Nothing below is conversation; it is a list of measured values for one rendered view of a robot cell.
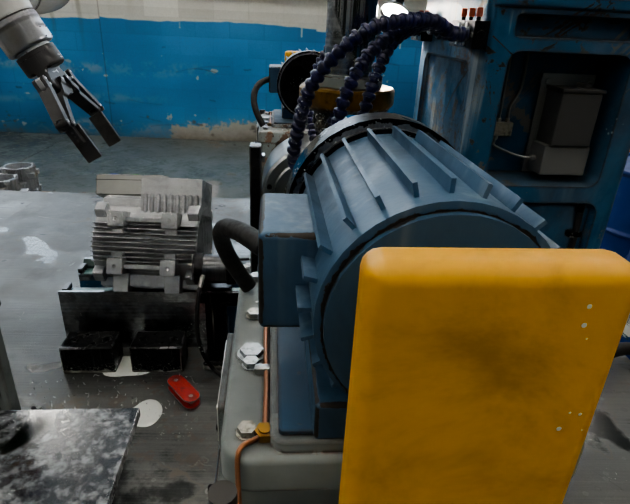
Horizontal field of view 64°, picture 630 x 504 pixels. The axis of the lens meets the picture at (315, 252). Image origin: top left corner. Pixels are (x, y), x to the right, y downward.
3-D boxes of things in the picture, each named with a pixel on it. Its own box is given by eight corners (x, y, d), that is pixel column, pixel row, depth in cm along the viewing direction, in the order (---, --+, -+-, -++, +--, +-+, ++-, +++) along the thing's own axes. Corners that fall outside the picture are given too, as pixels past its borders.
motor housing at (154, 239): (212, 286, 114) (215, 202, 114) (193, 296, 95) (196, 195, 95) (123, 282, 114) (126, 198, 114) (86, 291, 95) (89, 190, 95)
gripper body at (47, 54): (40, 41, 90) (74, 89, 94) (58, 39, 98) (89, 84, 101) (6, 62, 91) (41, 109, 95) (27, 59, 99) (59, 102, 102)
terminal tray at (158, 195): (211, 218, 110) (212, 184, 110) (200, 216, 99) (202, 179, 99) (156, 215, 110) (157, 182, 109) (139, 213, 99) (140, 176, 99)
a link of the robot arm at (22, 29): (42, 8, 95) (63, 38, 98) (4, 33, 97) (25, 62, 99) (21, 7, 87) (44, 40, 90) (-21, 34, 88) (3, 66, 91)
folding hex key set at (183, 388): (203, 404, 92) (203, 396, 91) (187, 412, 90) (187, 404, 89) (180, 380, 98) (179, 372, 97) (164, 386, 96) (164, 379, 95)
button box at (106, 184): (173, 200, 131) (173, 180, 131) (167, 195, 124) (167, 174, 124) (104, 199, 129) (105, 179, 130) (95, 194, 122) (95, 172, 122)
